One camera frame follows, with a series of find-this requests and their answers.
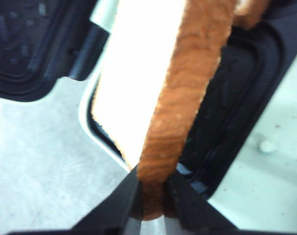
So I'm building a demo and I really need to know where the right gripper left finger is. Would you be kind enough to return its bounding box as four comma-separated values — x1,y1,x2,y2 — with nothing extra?
10,169,143,235

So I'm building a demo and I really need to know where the breakfast maker hinged lid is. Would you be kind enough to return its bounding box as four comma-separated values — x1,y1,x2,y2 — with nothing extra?
0,0,109,102

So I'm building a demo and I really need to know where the white bread slice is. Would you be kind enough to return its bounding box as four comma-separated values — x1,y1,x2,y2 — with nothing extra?
92,0,237,220
232,0,271,30

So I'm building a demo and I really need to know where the mint green breakfast maker base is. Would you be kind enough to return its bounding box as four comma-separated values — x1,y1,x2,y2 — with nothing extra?
0,0,297,235

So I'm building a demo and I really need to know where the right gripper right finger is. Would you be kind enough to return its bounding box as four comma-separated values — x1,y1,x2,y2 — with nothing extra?
164,172,293,235

